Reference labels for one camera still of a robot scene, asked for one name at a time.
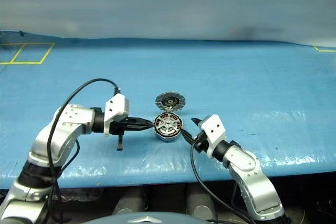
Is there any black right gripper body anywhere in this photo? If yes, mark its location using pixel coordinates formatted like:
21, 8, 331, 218
193, 129, 211, 154

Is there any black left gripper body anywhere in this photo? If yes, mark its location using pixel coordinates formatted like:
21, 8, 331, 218
110, 116, 132, 152

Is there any motor stator with copper windings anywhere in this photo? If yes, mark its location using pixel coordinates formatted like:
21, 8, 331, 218
152, 112, 184, 143

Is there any black spoked wheel part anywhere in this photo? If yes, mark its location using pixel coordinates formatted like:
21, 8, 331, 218
154, 113, 182, 137

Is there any silver finned rotor disc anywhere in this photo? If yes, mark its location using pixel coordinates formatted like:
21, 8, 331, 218
155, 91, 187, 112

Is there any blue plastic table cover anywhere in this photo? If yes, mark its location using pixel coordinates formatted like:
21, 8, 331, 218
0, 30, 336, 190

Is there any grey rounded cylinder shape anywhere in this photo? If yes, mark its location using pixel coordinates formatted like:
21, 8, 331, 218
187, 189, 218, 220
112, 189, 145, 216

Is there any grey robot chest with emblem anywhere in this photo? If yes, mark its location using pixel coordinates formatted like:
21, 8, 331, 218
86, 210, 206, 224

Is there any yellow tape double square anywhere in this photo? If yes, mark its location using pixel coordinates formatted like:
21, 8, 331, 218
0, 42, 56, 65

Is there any yellow tape corner mark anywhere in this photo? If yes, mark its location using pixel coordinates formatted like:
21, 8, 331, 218
314, 45, 336, 52

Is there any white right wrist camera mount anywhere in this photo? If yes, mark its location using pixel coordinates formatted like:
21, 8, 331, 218
200, 114, 227, 159

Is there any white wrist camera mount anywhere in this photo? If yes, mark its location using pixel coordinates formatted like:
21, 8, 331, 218
200, 114, 227, 159
103, 93, 130, 137

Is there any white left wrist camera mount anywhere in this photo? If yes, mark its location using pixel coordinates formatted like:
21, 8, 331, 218
103, 93, 130, 137

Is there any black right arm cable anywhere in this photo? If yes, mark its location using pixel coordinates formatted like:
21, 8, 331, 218
190, 140, 257, 224

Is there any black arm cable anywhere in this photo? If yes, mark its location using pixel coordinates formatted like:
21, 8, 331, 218
190, 140, 257, 224
47, 78, 122, 224

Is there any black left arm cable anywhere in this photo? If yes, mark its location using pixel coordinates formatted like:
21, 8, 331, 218
47, 78, 122, 224

